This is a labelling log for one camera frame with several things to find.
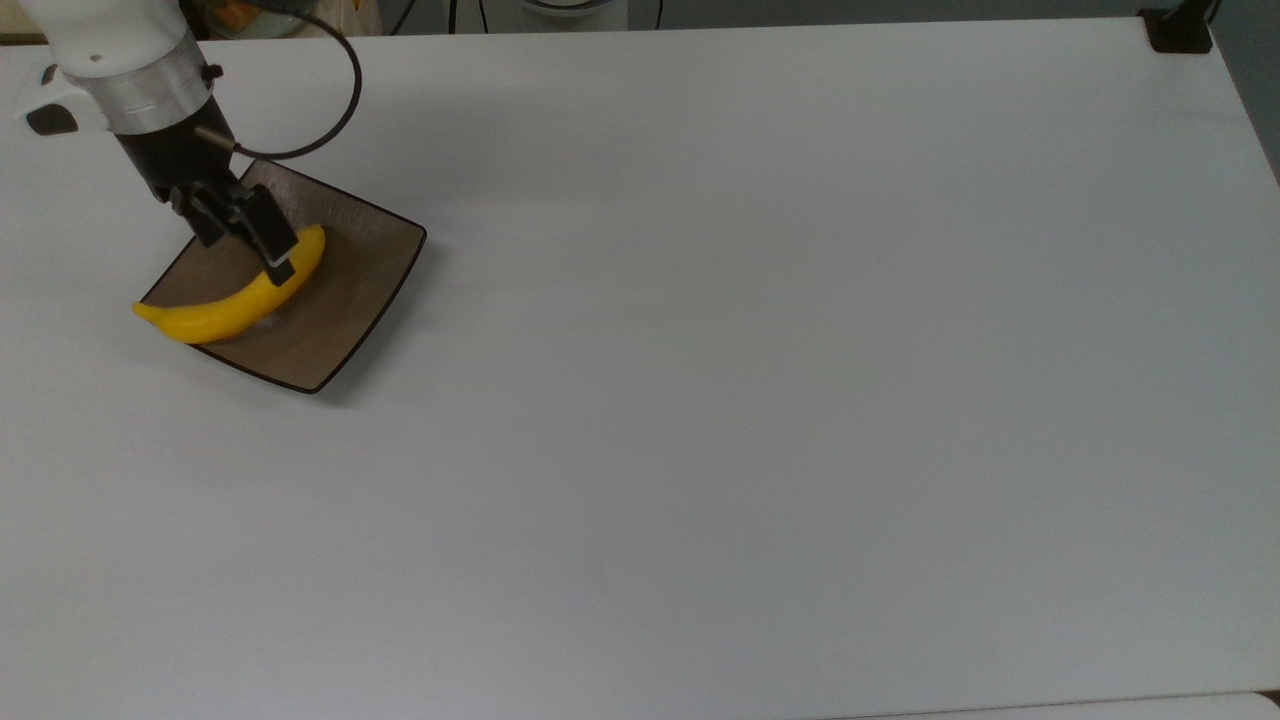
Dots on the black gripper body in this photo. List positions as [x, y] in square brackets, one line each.
[180, 160]

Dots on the yellow banana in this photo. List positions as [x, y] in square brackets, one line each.
[220, 315]

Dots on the square brown ceramic plate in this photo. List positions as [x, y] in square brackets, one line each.
[340, 300]

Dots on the black camera stand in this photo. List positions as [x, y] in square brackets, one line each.
[1180, 30]

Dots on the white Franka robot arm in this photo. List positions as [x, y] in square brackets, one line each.
[100, 40]

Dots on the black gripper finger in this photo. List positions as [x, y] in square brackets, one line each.
[268, 235]
[205, 218]

